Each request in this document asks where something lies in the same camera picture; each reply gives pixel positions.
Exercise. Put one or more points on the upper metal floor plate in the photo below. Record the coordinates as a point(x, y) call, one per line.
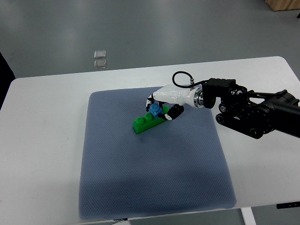
point(100, 54)

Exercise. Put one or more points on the black table control panel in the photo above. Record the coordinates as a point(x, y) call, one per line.
point(288, 205)

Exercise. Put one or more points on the small blue block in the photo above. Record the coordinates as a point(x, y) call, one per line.
point(155, 110)

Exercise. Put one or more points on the white table leg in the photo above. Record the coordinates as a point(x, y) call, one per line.
point(248, 216)

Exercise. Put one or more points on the long green block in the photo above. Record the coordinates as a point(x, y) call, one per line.
point(146, 122)

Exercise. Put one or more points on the blue-grey textured mat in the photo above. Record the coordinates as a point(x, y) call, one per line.
point(176, 166)

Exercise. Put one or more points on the wooden box corner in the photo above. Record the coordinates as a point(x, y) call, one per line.
point(283, 5)

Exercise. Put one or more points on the dark object at left edge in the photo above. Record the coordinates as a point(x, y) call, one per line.
point(6, 77)

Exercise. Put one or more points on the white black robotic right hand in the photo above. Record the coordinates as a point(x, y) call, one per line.
point(178, 97)

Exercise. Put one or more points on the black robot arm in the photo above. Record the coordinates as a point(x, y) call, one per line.
point(252, 113)

